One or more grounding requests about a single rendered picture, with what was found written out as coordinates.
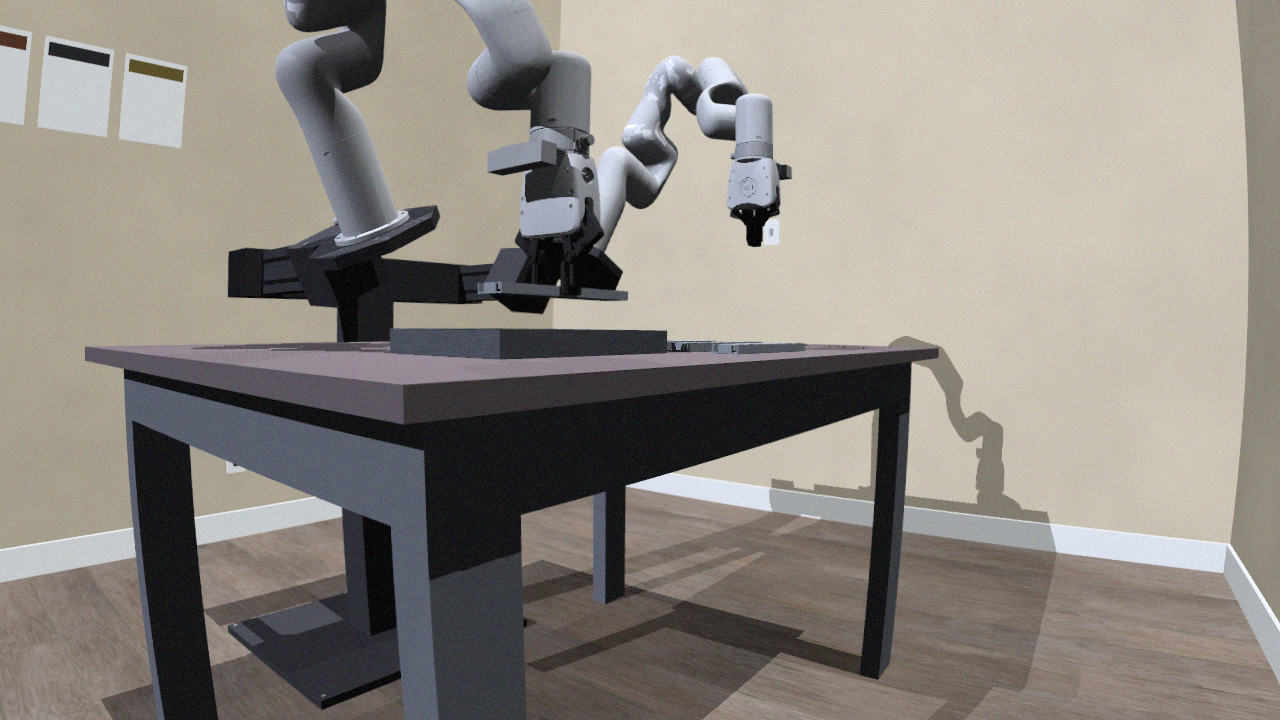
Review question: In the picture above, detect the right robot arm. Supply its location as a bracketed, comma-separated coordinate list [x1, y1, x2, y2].
[275, 0, 595, 247]

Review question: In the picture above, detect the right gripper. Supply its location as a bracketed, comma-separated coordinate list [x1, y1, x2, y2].
[515, 150, 604, 296]

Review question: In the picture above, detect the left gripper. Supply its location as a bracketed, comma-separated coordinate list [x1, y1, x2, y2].
[727, 156, 781, 247]

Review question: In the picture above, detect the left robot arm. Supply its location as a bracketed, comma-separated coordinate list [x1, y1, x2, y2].
[593, 56, 773, 252]

